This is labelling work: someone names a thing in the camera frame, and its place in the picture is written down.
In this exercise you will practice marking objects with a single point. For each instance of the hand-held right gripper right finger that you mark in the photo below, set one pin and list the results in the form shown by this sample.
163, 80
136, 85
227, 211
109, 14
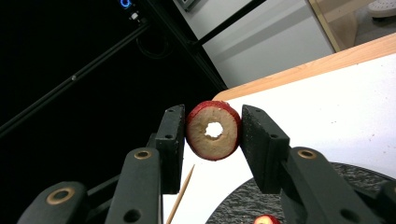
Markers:
311, 186

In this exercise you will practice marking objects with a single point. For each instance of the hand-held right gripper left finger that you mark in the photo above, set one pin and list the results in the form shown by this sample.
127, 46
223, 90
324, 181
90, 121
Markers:
140, 186

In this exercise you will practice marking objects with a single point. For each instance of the thin bamboo skewer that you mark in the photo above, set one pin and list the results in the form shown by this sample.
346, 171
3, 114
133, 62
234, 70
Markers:
182, 189

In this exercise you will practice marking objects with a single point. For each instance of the dark round stone plate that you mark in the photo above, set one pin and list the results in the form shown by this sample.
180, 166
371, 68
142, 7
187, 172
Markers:
249, 202

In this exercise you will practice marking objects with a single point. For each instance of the red cored hawthorn piece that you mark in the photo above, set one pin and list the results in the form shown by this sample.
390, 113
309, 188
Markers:
199, 140
266, 219

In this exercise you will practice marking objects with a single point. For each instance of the white board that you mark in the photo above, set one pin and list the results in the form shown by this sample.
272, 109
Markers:
327, 109

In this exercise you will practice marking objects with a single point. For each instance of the white cabinet panel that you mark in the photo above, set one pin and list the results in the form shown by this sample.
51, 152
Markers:
264, 40

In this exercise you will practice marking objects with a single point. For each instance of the light wooden desk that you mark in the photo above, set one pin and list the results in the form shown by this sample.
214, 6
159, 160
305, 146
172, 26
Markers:
342, 28

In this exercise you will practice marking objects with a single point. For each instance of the grey chair base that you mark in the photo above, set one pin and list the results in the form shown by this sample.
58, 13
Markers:
384, 7

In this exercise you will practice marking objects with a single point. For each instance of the black metal frame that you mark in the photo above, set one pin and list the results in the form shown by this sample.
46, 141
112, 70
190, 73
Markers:
191, 46

